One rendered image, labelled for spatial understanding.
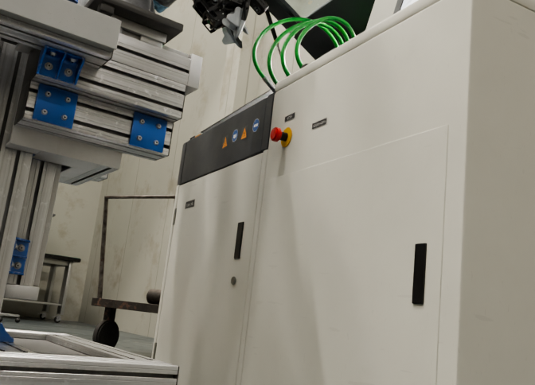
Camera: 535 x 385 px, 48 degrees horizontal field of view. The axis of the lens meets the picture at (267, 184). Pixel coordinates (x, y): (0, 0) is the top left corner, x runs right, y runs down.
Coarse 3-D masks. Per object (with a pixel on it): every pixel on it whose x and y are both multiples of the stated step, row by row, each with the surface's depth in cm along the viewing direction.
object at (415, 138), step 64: (384, 0) 180; (448, 0) 107; (384, 64) 121; (448, 64) 104; (512, 64) 105; (320, 128) 138; (384, 128) 116; (448, 128) 101; (512, 128) 102; (320, 192) 132; (384, 192) 112; (448, 192) 98; (512, 192) 100; (256, 256) 153; (320, 256) 127; (384, 256) 108; (448, 256) 95; (512, 256) 98; (256, 320) 146; (320, 320) 122; (384, 320) 105; (448, 320) 92; (512, 320) 96; (256, 384) 139; (320, 384) 117; (384, 384) 102; (448, 384) 90; (512, 384) 94
